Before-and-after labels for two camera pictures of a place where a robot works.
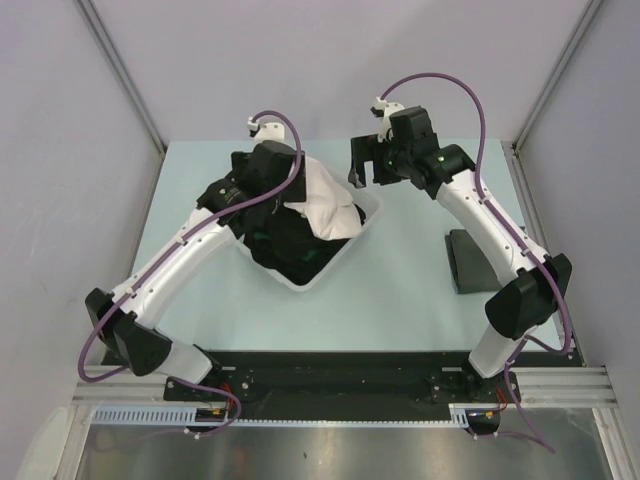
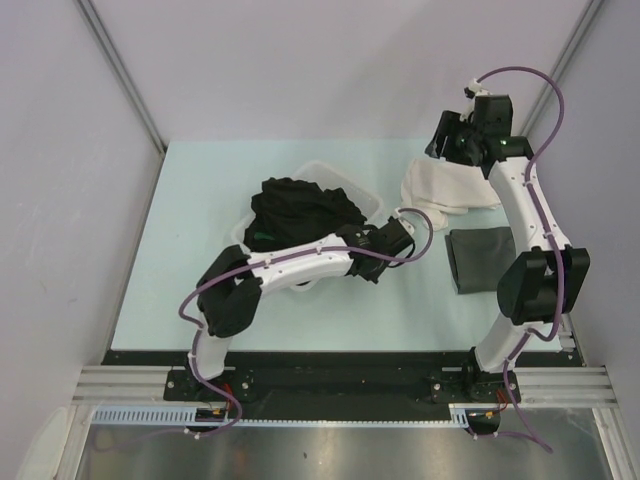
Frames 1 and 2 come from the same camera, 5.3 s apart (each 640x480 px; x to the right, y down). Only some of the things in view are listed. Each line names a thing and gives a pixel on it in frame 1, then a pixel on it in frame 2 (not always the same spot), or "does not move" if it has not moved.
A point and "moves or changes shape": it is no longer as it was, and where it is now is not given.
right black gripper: x=365 y=149 -> x=450 y=122
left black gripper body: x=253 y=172 -> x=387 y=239
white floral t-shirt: x=327 y=205 moves or changes shape
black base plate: x=340 y=385 does not move
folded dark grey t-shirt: x=470 y=269 does not move
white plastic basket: x=370 y=207 does not move
